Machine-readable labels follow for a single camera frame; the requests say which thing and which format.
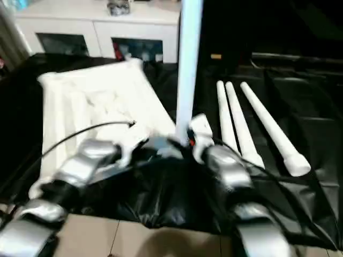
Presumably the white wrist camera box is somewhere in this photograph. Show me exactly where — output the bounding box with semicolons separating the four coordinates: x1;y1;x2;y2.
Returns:
187;113;214;164
114;125;152;164

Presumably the white plastic table top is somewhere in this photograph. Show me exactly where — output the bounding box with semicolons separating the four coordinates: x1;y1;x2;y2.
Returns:
29;58;185;200

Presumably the dark object on cabinet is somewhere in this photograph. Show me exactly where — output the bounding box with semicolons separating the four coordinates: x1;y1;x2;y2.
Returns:
107;0;132;16

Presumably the white sideboard with glass doors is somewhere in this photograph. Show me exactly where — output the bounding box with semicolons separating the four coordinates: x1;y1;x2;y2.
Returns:
14;0;181;64

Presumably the long black bar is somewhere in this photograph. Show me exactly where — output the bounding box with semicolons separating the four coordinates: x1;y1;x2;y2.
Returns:
251;51;343;69

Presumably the white plastic table leg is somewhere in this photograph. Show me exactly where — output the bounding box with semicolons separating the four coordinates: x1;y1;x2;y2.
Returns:
225;81;265;168
175;0;205;135
216;80;240;154
240;81;312;177

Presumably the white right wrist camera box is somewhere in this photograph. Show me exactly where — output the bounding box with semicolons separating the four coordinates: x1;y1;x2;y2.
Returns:
187;113;214;164

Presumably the black plastic mat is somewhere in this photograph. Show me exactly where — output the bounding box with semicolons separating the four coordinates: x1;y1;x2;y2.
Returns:
0;52;343;251

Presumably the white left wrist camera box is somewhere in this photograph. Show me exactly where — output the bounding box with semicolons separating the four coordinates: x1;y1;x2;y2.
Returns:
114;125;152;164

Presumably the grey curtain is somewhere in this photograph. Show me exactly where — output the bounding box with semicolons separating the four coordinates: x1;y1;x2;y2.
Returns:
0;0;31;69

